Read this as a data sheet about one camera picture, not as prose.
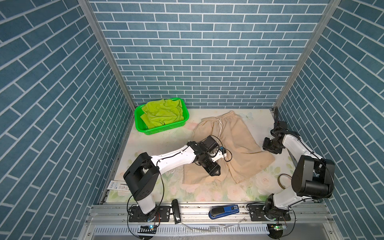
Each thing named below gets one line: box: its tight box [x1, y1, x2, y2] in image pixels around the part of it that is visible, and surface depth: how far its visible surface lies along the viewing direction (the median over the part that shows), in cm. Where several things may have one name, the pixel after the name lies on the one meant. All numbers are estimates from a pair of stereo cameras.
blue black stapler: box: [208, 204, 240, 220], surface depth 74 cm
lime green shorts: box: [140, 99, 185, 129], surface depth 111 cm
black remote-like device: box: [171, 199, 181, 224], surface depth 73 cm
